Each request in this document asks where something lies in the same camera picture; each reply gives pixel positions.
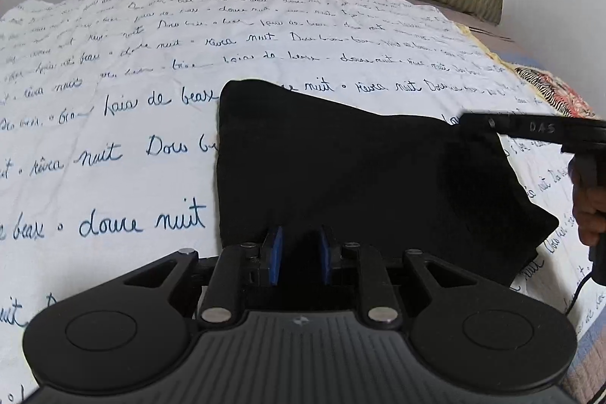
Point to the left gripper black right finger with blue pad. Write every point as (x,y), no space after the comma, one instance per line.
(466,329)

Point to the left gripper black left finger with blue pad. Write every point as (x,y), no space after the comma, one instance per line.
(134,329)

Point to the black pants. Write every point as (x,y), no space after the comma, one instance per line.
(304,165)

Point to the person's right hand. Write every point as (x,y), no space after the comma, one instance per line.
(589,206)

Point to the floral patterned blanket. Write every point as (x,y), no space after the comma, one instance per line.
(557,93)

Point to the white bedsheet with blue script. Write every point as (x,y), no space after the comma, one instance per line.
(109,148)

